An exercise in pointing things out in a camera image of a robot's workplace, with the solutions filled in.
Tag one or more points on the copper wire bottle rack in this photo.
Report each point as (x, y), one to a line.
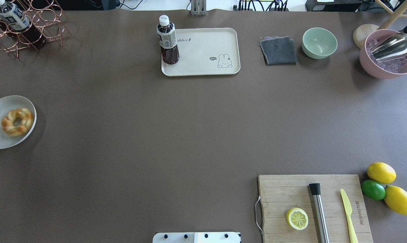
(47, 24)

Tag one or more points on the whole lemon rear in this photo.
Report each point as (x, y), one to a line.
(381, 172)

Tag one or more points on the dark tea bottle on tray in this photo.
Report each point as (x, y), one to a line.
(167, 40)

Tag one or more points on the dark grey folded cloth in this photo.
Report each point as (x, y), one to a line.
(278, 50)

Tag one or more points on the whole lemon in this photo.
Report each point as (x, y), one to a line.
(396, 199)
(381, 172)

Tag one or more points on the yellow plastic knife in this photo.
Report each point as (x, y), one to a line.
(348, 211)

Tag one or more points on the mint green bowl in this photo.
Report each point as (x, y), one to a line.
(319, 43)

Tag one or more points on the tea bottle in rack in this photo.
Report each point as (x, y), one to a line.
(21, 23)

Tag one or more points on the wooden cutting board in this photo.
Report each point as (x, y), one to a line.
(279, 193)

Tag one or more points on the steel muddler black tip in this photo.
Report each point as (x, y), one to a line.
(323, 233)

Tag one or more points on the pink ice bowl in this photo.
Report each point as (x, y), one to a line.
(366, 61)

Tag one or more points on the glazed twisted ring donut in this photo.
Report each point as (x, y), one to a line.
(17, 122)

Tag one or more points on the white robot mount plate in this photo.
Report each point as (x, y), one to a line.
(198, 237)

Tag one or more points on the green lime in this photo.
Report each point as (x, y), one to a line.
(373, 189)

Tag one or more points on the halved lemon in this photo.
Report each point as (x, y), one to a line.
(297, 218)

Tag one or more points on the whole lemon front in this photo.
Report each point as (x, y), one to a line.
(396, 199)

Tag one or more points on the steel ice scoop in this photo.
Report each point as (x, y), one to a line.
(392, 48)

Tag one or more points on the cream rabbit serving tray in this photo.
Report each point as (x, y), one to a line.
(205, 51)

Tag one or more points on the light grey round plate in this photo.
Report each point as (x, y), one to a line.
(10, 103)

